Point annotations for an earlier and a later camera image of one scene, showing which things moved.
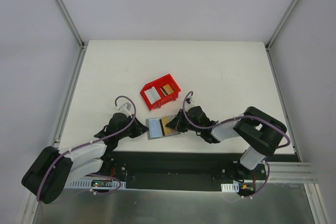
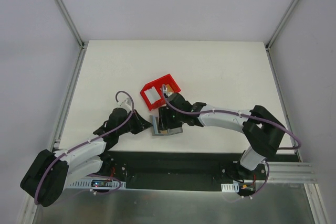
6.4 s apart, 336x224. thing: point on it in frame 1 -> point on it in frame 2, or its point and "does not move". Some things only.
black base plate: x=201 y=170 does not move
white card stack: x=152 y=95 does not move
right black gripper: x=181 y=121 -> x=163 y=124
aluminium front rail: x=295 y=172 does not move
